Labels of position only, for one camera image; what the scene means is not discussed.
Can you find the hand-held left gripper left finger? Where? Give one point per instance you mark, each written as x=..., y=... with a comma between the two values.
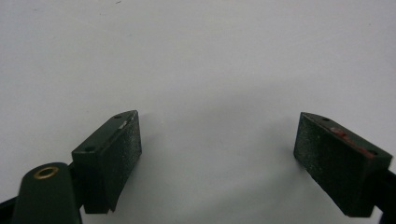
x=106, y=161

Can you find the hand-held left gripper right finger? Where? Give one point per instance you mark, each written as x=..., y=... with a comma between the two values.
x=336, y=168

